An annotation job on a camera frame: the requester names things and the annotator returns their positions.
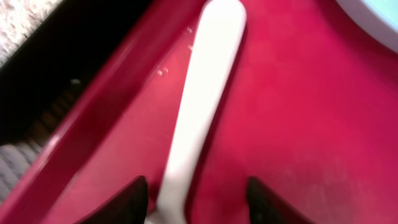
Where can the black food waste tray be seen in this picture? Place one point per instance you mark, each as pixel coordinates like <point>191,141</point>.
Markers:
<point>75,40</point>

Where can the light blue plate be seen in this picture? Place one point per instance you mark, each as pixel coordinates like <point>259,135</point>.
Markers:
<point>378,18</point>

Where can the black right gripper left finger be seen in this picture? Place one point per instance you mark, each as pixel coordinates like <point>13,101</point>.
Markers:
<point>128,206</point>

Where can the red serving tray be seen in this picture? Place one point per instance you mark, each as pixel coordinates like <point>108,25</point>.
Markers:
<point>309,108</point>

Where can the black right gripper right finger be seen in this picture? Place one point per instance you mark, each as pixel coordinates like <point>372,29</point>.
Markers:
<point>266,207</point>

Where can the white plastic fork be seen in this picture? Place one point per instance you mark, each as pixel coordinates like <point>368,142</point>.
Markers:
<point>217,40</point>

